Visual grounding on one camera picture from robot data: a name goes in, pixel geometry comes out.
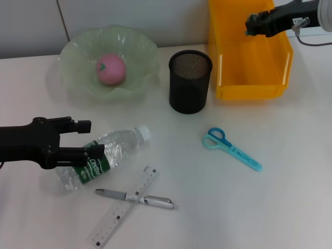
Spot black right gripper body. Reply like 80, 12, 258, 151
266, 0, 320, 38

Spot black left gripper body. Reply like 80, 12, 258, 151
0, 117, 62, 170

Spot clear green-label water bottle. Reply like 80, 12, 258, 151
56, 124, 151, 194

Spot pink peach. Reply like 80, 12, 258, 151
96, 53, 127, 86

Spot clear plastic ruler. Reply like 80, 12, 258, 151
87, 165, 159, 247

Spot grey white pen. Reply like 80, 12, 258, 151
95, 188, 181, 210

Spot pale green glass fruit plate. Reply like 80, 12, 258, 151
57, 24, 160, 101

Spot black mesh pen holder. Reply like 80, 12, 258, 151
168, 49, 213, 114

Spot blue teal scissors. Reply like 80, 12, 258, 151
201, 127, 263, 172

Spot yellow plastic bin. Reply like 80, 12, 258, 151
207, 0, 294, 101

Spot right gripper connector cable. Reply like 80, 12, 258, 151
290, 17, 332, 48

